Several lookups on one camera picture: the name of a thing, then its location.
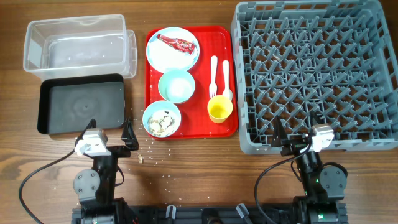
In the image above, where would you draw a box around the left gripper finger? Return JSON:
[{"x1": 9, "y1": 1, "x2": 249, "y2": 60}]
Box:
[
  {"x1": 81, "y1": 119, "x2": 96, "y2": 136},
  {"x1": 121, "y1": 117, "x2": 139, "y2": 149}
]

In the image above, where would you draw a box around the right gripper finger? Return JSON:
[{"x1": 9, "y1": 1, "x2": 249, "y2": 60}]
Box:
[
  {"x1": 310, "y1": 111, "x2": 323, "y2": 134},
  {"x1": 271, "y1": 116, "x2": 288, "y2": 146}
]

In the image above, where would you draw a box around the food scraps and rice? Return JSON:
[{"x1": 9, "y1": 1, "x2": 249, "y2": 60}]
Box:
[{"x1": 147, "y1": 110, "x2": 178, "y2": 138}]

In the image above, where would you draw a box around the light blue bowl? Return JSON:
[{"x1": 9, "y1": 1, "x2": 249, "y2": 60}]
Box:
[{"x1": 142, "y1": 100, "x2": 182, "y2": 138}]

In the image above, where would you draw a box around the yellow plastic cup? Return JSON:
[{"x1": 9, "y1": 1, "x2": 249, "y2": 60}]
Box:
[{"x1": 207, "y1": 95, "x2": 233, "y2": 123}]

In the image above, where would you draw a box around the white plastic spoon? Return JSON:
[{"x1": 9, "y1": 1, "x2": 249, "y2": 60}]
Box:
[{"x1": 222, "y1": 60, "x2": 233, "y2": 100}]

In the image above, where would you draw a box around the mint green bowl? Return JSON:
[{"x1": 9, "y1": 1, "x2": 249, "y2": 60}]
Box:
[{"x1": 158, "y1": 70, "x2": 196, "y2": 104}]

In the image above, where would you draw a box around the white plastic fork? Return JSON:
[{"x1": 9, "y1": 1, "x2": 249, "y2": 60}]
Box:
[{"x1": 209, "y1": 55, "x2": 218, "y2": 98}]

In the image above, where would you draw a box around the light blue plate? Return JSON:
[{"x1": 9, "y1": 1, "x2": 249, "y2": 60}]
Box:
[{"x1": 146, "y1": 27, "x2": 200, "y2": 73}]

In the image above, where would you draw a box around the red snack wrapper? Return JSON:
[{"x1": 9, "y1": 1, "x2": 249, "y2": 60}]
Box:
[{"x1": 156, "y1": 34, "x2": 196, "y2": 55}]

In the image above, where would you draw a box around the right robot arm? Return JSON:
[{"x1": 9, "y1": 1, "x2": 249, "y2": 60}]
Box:
[{"x1": 271, "y1": 112, "x2": 348, "y2": 223}]

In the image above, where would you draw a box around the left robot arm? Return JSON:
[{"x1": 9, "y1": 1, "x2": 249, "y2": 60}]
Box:
[{"x1": 71, "y1": 118, "x2": 139, "y2": 224}]

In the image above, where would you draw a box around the black food waste tray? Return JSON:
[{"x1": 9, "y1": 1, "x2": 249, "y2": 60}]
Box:
[{"x1": 37, "y1": 73, "x2": 125, "y2": 134}]

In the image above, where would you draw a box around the grey dishwasher rack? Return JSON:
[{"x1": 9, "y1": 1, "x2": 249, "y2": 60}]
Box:
[{"x1": 231, "y1": 1, "x2": 397, "y2": 154}]

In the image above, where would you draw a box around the clear plastic waste bin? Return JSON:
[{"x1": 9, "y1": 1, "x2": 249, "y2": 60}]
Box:
[{"x1": 23, "y1": 14, "x2": 137, "y2": 81}]

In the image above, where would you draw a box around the brown food crumb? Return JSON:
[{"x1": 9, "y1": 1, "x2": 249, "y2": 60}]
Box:
[{"x1": 138, "y1": 154, "x2": 144, "y2": 164}]

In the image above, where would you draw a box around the red serving tray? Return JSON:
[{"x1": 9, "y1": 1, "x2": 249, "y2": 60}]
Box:
[{"x1": 145, "y1": 26, "x2": 239, "y2": 140}]

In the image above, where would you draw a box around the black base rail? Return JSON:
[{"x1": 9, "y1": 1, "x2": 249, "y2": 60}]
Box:
[{"x1": 71, "y1": 203, "x2": 348, "y2": 224}]

